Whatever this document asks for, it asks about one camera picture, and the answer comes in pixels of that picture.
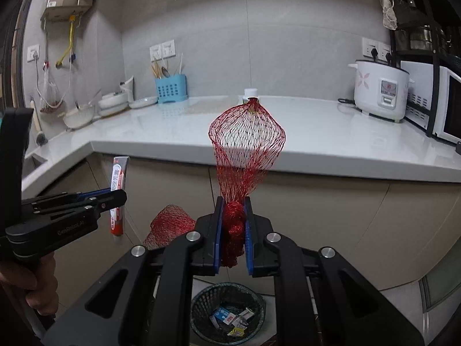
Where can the hanging white mesh bag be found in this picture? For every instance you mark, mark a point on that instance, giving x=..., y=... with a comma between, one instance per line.
x=50, y=93

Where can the white plastic chopstick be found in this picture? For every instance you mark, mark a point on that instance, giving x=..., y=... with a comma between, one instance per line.
x=180, y=64

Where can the white microwave oven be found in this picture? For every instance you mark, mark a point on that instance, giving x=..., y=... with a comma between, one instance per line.
x=439, y=104

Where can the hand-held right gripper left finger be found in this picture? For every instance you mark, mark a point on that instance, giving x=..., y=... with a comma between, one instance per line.
x=218, y=234

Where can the white ceramic pitcher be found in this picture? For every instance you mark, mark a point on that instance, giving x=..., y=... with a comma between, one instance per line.
x=127, y=88

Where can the hanging white cloth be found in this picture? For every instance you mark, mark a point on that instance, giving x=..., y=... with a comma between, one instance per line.
x=389, y=7

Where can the red mesh net bag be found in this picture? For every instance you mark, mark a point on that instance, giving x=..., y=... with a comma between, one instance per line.
x=248, y=140

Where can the black metal kitchen rack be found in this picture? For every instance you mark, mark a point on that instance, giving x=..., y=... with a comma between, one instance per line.
x=399, y=43

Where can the yellow snack packet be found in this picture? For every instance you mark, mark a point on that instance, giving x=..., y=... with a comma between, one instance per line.
x=237, y=330

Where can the white pill bottle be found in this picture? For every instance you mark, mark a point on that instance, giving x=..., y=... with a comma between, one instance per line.
x=250, y=92

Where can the white flowered rice cooker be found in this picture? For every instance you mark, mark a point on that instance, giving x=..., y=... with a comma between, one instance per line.
x=378, y=86

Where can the white black crumpled wrapper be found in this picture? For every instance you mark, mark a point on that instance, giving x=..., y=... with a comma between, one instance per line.
x=245, y=314

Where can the white bowl with lid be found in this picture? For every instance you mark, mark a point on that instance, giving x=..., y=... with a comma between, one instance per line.
x=112, y=100

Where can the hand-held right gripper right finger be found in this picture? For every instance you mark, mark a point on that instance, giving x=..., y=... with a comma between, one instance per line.
x=247, y=238

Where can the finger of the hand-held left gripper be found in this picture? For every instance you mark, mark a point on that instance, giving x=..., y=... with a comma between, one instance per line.
x=108, y=202
x=86, y=195

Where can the metal spoon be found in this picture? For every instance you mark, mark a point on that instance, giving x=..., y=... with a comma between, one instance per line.
x=165, y=72

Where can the beige kitchen cabinet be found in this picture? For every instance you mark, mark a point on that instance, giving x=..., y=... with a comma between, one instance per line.
x=324, y=230

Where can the blue plastic utensil holder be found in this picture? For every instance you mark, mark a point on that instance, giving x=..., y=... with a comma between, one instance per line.
x=171, y=88

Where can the wooden chopsticks pair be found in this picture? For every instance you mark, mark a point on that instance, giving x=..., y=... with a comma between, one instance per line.
x=156, y=68

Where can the black mesh trash basket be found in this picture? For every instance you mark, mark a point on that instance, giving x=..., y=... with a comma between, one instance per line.
x=201, y=304

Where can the white wall socket with plug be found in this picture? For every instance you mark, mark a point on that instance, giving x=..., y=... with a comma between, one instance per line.
x=370, y=47
x=34, y=53
x=384, y=52

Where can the steel pot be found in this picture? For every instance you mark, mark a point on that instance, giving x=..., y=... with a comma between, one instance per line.
x=421, y=38

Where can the person's left hand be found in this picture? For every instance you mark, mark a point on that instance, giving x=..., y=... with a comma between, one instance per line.
x=39, y=281

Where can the white red ointment tube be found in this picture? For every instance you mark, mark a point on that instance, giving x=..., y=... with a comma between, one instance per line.
x=120, y=173

